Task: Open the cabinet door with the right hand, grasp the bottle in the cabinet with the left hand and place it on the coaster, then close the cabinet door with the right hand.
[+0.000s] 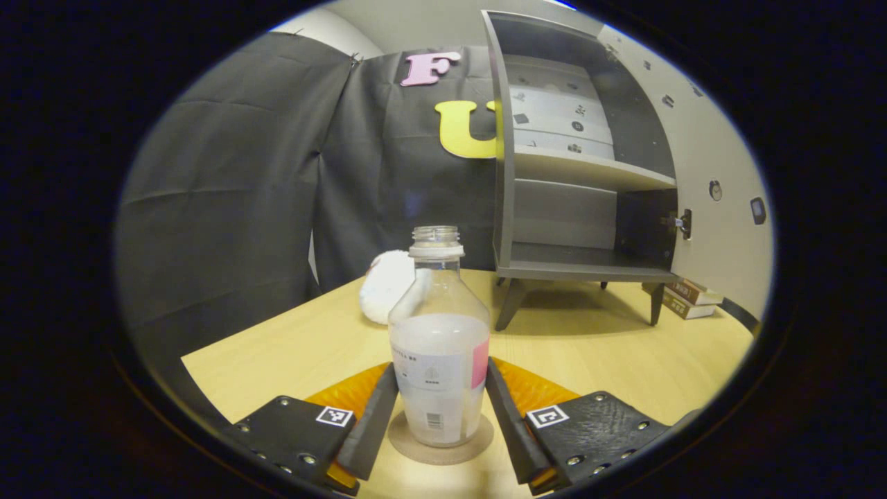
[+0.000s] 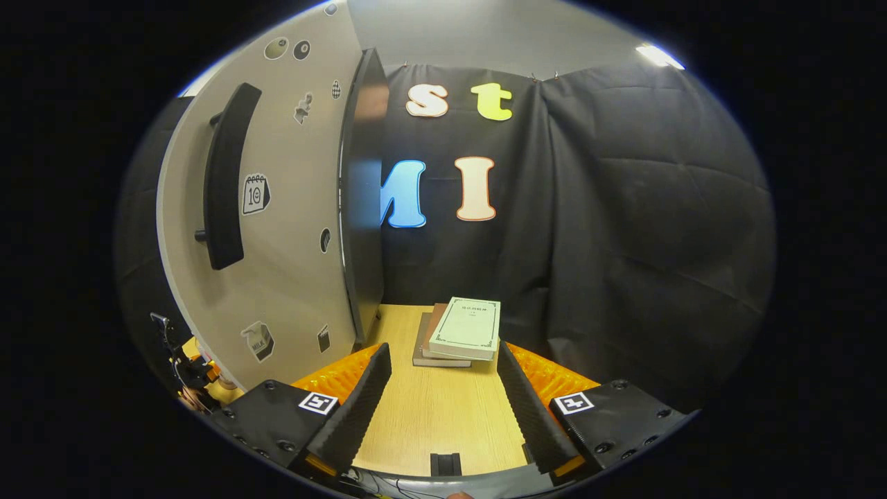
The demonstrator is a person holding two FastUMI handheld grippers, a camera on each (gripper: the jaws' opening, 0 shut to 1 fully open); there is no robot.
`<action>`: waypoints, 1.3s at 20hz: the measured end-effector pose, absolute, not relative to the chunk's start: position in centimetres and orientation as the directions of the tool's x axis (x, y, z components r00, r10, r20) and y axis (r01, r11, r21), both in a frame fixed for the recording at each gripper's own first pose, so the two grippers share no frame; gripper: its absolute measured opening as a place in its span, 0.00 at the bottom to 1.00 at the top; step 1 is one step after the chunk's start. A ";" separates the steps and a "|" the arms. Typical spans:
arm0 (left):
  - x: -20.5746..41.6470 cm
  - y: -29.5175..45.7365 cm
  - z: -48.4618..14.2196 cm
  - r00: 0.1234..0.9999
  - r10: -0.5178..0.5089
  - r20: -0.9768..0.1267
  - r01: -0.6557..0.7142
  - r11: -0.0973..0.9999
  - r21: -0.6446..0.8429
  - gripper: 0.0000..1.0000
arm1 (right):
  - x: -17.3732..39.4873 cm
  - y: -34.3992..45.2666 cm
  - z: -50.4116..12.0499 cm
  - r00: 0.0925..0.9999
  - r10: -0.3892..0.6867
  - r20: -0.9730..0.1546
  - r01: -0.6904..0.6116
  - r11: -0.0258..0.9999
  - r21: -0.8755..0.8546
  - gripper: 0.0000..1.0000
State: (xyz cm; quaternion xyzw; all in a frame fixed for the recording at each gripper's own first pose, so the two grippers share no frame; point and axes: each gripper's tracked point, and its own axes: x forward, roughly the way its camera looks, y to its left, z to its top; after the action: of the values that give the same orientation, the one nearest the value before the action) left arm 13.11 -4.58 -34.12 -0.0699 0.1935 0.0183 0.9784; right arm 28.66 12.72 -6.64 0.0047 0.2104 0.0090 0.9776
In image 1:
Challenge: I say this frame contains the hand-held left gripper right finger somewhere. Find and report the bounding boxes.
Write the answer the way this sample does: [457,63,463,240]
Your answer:
[484,356,673,496]

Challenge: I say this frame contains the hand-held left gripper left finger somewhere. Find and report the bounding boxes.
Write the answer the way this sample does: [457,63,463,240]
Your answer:
[218,362,401,496]

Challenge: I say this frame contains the brown round coaster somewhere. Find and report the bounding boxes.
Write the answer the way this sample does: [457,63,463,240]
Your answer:
[388,410,495,466]

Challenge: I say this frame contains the clear bottle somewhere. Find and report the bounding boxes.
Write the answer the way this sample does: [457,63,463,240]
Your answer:
[388,225,491,448]

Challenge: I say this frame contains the grey cabinet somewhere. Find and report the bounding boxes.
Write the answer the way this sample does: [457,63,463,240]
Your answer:
[482,10,683,332]

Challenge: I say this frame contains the metal door hinge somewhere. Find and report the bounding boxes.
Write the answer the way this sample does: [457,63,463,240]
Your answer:
[662,208,694,241]

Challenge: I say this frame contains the white fluffy ball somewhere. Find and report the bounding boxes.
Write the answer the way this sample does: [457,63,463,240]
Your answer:
[358,249,434,326]

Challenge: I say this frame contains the brown book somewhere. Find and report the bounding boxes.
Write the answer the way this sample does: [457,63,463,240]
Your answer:
[667,277,725,306]
[641,283,718,320]

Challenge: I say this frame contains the black backdrop cloth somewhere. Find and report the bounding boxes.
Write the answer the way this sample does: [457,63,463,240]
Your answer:
[114,31,510,417]

